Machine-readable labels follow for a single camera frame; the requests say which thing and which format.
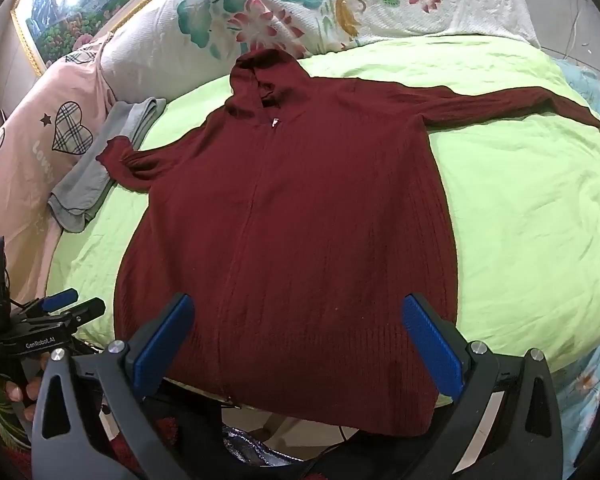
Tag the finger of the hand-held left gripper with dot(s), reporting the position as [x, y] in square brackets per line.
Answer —
[60, 300]
[87, 308]

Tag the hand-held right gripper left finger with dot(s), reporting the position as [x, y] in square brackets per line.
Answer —
[160, 345]

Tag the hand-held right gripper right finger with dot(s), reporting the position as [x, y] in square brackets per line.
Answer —
[432, 345]

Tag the dark red hooded sweater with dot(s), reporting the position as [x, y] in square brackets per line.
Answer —
[290, 240]

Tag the person's left hand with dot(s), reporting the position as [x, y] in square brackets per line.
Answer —
[17, 391]

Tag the grey folded cloth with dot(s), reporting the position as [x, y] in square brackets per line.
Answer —
[87, 175]

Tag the dark shiny bag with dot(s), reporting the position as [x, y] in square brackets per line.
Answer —
[250, 447]

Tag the pink blanket with plaid hearts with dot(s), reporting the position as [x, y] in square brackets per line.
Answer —
[25, 160]

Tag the light blue floral bedsheet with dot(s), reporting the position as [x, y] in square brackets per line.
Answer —
[582, 395]

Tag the light green bedsheet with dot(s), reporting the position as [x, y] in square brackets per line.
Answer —
[520, 200]

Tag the gold framed landscape painting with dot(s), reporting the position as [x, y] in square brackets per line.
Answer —
[75, 5]

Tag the white floral quilt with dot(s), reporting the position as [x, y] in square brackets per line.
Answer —
[290, 5]

